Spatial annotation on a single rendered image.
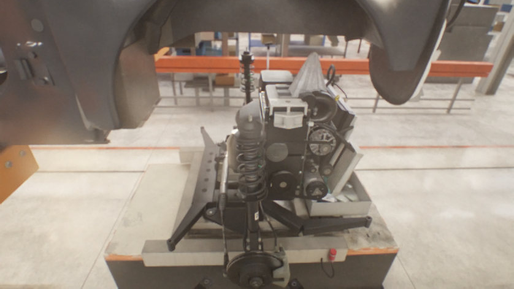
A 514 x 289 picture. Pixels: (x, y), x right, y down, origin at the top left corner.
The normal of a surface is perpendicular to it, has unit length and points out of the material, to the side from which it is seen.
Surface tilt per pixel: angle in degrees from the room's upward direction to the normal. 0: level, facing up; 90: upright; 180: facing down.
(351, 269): 90
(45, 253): 0
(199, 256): 90
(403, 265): 0
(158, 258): 90
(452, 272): 0
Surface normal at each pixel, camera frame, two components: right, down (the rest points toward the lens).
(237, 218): 0.04, -0.77
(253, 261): 0.04, 0.50
